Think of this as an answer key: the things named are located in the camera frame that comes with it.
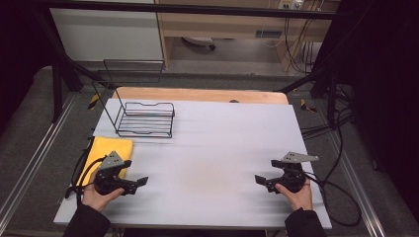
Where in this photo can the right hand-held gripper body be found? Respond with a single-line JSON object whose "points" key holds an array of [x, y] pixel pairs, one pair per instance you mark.
{"points": [[291, 179]]}

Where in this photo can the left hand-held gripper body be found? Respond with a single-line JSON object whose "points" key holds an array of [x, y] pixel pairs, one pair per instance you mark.
{"points": [[113, 184]]}

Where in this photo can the person's right hand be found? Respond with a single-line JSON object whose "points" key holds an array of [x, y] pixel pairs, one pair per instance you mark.
{"points": [[298, 197]]}

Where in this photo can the person's left hand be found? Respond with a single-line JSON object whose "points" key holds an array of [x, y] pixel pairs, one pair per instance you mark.
{"points": [[95, 197]]}

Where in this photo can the yellow cloth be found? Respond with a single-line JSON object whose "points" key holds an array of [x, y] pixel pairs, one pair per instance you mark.
{"points": [[108, 148]]}

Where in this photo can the yellow black tape strip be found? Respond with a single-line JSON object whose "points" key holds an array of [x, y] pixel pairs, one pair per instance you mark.
{"points": [[306, 106], [93, 101]]}

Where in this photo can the black metal stand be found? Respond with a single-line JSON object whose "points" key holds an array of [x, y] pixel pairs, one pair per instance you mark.
{"points": [[331, 89], [57, 82]]}

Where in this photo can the wooden table board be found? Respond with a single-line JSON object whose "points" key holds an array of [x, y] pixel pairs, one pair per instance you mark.
{"points": [[197, 94]]}

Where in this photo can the white cabinet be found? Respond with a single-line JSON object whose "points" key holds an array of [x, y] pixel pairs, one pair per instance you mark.
{"points": [[105, 34]]}

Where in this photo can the office chair base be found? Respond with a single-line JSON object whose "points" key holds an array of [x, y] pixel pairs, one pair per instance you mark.
{"points": [[199, 41]]}

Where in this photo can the light wooden desk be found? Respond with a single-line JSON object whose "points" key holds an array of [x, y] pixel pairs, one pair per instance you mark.
{"points": [[230, 24]]}

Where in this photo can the white power strip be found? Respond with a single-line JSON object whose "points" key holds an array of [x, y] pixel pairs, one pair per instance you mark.
{"points": [[290, 4]]}

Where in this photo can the aluminium floor rail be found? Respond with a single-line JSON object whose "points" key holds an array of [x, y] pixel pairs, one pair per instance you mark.
{"points": [[36, 158], [359, 187]]}

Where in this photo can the black metal frame bar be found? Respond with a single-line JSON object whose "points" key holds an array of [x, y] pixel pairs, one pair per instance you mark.
{"points": [[197, 10]]}

